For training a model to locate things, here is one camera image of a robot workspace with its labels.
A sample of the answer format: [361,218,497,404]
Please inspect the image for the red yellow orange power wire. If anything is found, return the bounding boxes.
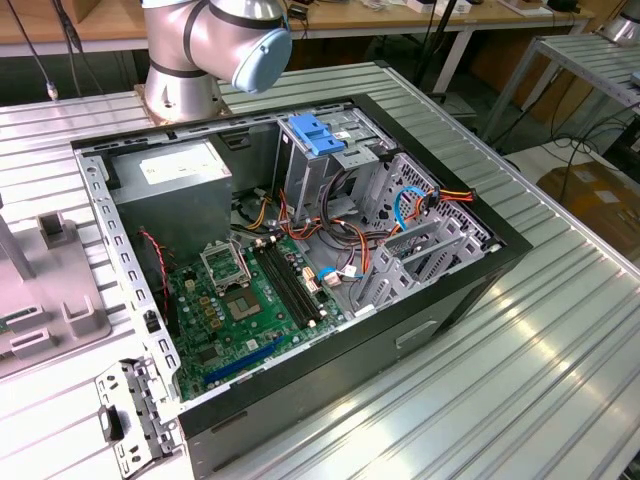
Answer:
[422,185,475,214]

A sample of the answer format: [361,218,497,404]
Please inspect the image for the grey metal disk bay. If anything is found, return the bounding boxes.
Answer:
[349,152,504,321]

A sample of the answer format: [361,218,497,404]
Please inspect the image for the black RAM slot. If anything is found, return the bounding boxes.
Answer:
[270,238,325,324]
[264,241,319,326]
[252,244,307,330]
[258,243,313,328]

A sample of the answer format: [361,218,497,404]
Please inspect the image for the grey optical drive cage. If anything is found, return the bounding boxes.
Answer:
[272,107,396,226]

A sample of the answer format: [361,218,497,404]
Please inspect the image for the green motherboard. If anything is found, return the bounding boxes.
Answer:
[167,233,351,401]

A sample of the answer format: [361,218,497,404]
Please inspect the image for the CPU socket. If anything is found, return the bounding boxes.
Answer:
[219,285,266,324]

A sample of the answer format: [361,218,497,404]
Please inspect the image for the blue plastic drive latch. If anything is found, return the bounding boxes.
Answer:
[288,113,347,157]

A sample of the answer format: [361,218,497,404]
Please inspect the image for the blue expansion slot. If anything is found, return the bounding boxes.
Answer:
[203,333,287,387]

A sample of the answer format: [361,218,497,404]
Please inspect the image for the black open PC case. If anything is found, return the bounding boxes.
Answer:
[69,92,534,480]

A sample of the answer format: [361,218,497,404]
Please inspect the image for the grey power supply unit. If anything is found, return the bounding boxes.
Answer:
[107,139,235,261]

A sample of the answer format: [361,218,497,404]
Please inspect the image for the black tripod stand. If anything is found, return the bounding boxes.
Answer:
[412,0,464,104]

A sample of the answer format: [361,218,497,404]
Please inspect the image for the wooden top desk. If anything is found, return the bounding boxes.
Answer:
[0,0,596,57]

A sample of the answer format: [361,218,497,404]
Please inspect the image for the white box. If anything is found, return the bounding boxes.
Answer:
[407,0,474,16]

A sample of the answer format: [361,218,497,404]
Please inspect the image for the grey parts rack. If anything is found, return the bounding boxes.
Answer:
[0,197,112,381]

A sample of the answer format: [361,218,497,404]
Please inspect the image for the flat labelled cardboard box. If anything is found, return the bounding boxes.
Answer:
[537,160,640,251]

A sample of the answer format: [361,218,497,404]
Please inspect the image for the brown cardboard box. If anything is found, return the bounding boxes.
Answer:
[522,69,599,129]

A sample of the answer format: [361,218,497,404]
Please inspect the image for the green RAM stick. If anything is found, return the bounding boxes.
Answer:
[0,305,41,335]

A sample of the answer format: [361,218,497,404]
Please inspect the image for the metal slat side table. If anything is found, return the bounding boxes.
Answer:
[479,32,640,146]

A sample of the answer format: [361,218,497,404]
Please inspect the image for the multicolour wire bundle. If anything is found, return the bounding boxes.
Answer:
[277,189,401,281]

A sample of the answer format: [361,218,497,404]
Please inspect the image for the yellow black power wires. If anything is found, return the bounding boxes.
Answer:
[234,192,276,234]

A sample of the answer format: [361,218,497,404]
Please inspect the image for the blue flat data wire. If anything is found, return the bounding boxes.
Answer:
[393,185,432,232]

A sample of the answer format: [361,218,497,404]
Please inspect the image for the metal socket cover frame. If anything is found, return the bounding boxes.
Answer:
[198,238,252,294]

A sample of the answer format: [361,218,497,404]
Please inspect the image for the red black fan wire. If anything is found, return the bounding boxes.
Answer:
[138,227,176,301]

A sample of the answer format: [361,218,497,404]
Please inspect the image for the brown square base plate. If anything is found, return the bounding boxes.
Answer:
[133,82,234,126]

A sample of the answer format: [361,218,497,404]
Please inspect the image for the metal expansion card bracket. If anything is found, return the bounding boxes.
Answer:
[94,357,184,474]

